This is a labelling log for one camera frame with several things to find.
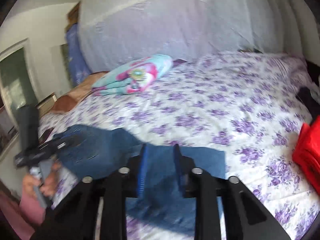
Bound white lace headboard cover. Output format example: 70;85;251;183
78;0;308;72

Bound left hand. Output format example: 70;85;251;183
22;160;62;201

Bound brown patchwork pillow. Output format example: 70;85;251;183
50;72;107;114

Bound red blue folded garment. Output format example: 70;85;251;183
292;116;320;194

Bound folded turquoise pink blanket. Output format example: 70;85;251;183
91;54;174;96

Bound blue denim jeans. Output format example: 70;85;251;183
52;124;227;238

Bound window with white frame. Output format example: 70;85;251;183
1;38;40;126

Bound blue floral pillow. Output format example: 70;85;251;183
66;24;92;87

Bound purple floral bed sheet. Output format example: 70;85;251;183
40;52;319;239

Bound pink sleeved left forearm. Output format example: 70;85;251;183
1;191;46;239

